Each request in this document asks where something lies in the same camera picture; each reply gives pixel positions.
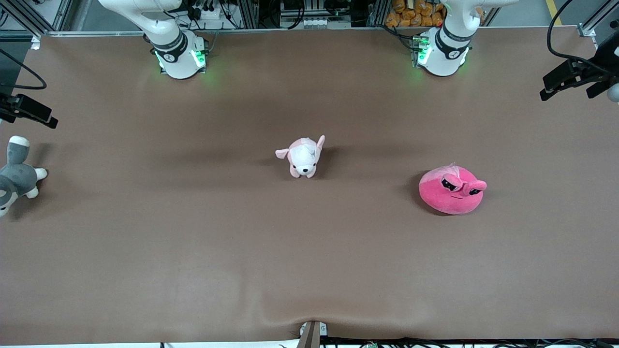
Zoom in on round hot pink plush toy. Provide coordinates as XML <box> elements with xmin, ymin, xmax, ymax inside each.
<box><xmin>419</xmin><ymin>163</ymin><xmax>488</xmax><ymax>216</ymax></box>

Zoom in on grey and white plush toy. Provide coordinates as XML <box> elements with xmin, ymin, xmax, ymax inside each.
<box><xmin>0</xmin><ymin>136</ymin><xmax>48</xmax><ymax>218</ymax></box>

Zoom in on orange snack bag pile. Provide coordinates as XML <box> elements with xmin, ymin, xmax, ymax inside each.
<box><xmin>385</xmin><ymin>0</ymin><xmax>446</xmax><ymax>28</ymax></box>

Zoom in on white power strip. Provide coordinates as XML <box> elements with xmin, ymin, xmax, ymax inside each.
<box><xmin>190</xmin><ymin>0</ymin><xmax>226</xmax><ymax>23</ymax></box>

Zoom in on pink and white dog plush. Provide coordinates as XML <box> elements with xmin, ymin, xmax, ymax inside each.
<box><xmin>275</xmin><ymin>135</ymin><xmax>326</xmax><ymax>179</ymax></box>

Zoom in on brown table cloth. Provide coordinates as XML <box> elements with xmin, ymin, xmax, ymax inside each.
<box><xmin>0</xmin><ymin>27</ymin><xmax>619</xmax><ymax>345</ymax></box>

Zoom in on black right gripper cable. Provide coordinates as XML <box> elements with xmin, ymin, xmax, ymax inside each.
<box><xmin>0</xmin><ymin>48</ymin><xmax>48</xmax><ymax>91</ymax></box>

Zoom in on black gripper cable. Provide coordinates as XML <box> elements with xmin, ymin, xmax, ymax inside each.
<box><xmin>547</xmin><ymin>0</ymin><xmax>611</xmax><ymax>74</ymax></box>
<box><xmin>0</xmin><ymin>48</ymin><xmax>48</xmax><ymax>91</ymax></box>

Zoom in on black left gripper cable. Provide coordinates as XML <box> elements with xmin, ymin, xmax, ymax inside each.
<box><xmin>547</xmin><ymin>0</ymin><xmax>611</xmax><ymax>74</ymax></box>

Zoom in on aluminium table frame rail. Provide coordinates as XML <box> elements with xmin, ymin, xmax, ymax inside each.
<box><xmin>30</xmin><ymin>25</ymin><xmax>596</xmax><ymax>38</ymax></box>

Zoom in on metal table edge bracket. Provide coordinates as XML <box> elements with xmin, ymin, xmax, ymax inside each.
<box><xmin>299</xmin><ymin>321</ymin><xmax>328</xmax><ymax>348</ymax></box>

